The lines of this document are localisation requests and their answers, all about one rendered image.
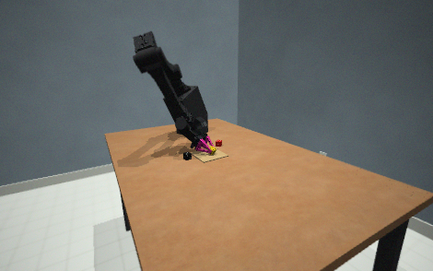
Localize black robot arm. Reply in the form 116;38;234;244
133;31;207;140

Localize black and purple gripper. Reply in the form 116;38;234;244
186;133;213;154

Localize black die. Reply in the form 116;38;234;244
183;152;192;160

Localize beige square mat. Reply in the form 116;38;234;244
192;149;228;163

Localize yellow die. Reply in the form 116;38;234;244
209;146;217;155

